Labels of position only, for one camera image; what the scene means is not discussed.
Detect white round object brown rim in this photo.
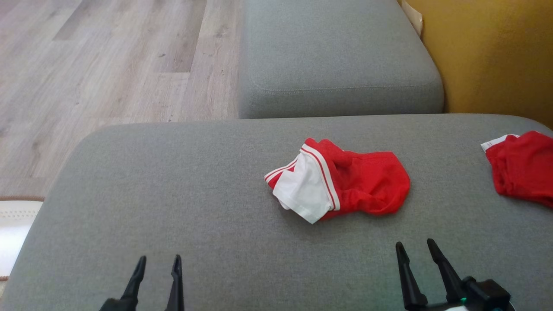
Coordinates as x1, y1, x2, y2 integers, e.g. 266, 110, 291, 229
0, 196, 45, 282

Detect mustard yellow panel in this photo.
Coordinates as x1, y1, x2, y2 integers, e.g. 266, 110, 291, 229
406, 0, 553, 130

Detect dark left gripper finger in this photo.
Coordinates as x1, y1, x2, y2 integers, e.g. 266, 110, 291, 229
99, 255, 147, 311
164, 254, 185, 311

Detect small grey sofa cushion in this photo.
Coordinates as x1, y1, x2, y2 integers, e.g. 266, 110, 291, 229
238, 0, 445, 120

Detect large grey sofa seat cushion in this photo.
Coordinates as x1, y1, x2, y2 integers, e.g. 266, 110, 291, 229
0, 114, 553, 311

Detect beige flat piece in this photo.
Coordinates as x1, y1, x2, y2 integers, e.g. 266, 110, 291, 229
401, 0, 423, 38

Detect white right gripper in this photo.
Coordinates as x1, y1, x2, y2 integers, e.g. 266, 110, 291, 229
395, 238, 472, 311

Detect red basketball jersey white sleeves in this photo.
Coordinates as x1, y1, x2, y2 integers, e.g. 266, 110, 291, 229
264, 138, 411, 225

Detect red shorts white stripe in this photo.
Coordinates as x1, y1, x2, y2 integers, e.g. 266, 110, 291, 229
481, 131, 553, 209

